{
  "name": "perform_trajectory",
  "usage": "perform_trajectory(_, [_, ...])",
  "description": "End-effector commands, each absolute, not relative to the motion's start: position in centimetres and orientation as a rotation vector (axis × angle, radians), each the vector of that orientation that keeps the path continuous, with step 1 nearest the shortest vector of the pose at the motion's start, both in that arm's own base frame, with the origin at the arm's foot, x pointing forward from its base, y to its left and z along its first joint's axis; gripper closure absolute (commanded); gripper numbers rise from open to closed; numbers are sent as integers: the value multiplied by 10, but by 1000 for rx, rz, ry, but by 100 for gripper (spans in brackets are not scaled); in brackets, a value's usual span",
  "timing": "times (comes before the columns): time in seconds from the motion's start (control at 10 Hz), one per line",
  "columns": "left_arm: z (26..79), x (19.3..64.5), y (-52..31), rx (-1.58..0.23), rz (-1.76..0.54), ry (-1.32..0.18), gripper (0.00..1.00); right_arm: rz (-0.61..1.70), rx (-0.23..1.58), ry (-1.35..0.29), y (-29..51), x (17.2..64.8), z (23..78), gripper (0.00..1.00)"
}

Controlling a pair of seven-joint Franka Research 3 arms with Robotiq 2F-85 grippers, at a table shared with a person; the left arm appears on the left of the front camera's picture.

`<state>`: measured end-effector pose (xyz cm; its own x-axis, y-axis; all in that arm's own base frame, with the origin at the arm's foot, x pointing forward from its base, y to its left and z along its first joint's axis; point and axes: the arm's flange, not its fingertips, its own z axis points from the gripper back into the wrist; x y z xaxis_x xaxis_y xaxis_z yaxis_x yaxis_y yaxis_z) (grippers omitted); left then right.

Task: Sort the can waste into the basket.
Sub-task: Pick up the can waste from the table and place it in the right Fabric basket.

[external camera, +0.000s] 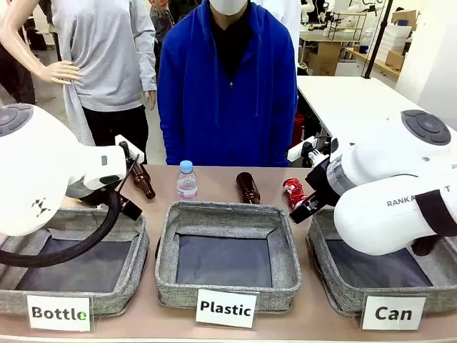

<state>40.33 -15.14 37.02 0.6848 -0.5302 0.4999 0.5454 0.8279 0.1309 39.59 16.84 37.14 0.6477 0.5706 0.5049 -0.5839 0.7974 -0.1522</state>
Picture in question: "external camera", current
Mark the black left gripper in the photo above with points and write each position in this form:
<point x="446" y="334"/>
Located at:
<point x="87" y="194"/>

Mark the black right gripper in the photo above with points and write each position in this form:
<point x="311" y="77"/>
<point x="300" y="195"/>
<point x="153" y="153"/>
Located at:
<point x="321" y="182"/>

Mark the brown glass bottle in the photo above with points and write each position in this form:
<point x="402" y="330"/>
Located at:
<point x="248" y="189"/>
<point x="144" y="184"/>

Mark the clear water bottle blue cap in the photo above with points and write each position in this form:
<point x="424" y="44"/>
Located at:
<point x="186" y="182"/>

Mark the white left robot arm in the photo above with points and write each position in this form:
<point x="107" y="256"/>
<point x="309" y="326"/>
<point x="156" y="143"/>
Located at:
<point x="43" y="171"/>

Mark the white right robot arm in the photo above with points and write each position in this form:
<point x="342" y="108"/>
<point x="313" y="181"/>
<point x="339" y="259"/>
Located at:
<point x="375" y="221"/>

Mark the crushed red can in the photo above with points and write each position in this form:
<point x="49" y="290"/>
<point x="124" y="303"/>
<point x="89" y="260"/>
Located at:
<point x="293" y="193"/>

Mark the grey basket labelled Bottle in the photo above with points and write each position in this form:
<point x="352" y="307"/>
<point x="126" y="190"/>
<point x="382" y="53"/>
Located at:
<point x="135" y="250"/>

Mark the grey basket labelled Plastic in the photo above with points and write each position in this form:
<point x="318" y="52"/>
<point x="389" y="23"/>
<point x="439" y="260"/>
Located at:
<point x="228" y="214"/>

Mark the grey basket labelled Can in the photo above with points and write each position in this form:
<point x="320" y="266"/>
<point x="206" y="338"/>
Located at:
<point x="328" y="286"/>

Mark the white Can label sign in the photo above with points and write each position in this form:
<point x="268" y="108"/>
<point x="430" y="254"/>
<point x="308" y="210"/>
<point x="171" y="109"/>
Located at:
<point x="392" y="313"/>

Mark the white power strip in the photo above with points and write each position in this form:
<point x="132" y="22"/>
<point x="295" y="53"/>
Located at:
<point x="296" y="150"/>
<point x="134" y="151"/>

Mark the black trousers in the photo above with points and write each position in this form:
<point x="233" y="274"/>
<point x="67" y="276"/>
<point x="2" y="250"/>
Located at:
<point x="114" y="128"/>

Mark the red object behind table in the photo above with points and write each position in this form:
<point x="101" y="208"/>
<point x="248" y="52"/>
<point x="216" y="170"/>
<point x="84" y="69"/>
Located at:
<point x="299" y="125"/>

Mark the white background table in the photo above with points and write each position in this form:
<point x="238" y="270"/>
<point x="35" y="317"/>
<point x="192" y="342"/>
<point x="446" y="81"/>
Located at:
<point x="350" y="100"/>

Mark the white Bottle label sign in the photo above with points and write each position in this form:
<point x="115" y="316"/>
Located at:
<point x="59" y="313"/>

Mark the white Plastic label sign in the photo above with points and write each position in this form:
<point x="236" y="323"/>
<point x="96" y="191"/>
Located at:
<point x="225" y="308"/>

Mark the person in blue hoodie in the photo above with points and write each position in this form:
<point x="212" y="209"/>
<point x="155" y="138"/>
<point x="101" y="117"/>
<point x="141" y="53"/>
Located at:
<point x="200" y="89"/>

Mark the large cardboard box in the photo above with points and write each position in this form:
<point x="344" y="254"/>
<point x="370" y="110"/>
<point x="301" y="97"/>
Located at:
<point x="326" y="57"/>

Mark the grey long sleeve shirt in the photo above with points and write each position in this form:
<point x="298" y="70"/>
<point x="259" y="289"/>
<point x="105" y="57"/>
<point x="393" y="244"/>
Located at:
<point x="107" y="53"/>

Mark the person in dark clothes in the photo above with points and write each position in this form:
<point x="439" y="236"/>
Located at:
<point x="14" y="82"/>

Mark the small cardboard box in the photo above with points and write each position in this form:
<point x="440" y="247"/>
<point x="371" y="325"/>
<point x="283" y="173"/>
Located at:
<point x="395" y="60"/>

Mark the black stand pole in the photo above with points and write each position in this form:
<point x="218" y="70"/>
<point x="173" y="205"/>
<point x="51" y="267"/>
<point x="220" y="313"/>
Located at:
<point x="378" y="35"/>

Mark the person in dark jacket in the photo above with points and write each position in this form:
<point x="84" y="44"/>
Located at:
<point x="162" y="25"/>

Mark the person in white coat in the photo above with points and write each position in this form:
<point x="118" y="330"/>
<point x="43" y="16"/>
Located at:
<point x="292" y="21"/>

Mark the stack of white boxes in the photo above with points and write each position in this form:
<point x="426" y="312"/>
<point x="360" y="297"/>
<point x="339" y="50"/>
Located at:
<point x="394" y="35"/>

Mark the white face mask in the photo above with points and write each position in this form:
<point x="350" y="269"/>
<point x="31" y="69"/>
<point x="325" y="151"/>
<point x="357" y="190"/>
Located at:
<point x="228" y="5"/>

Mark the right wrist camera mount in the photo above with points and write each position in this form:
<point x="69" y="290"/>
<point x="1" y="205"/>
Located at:
<point x="311" y="154"/>

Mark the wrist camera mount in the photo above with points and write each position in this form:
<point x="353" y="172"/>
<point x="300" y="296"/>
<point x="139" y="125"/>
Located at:
<point x="124" y="150"/>
<point x="311" y="154"/>

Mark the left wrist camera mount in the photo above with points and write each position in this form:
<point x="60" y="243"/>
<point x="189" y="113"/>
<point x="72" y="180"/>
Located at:
<point x="124" y="150"/>

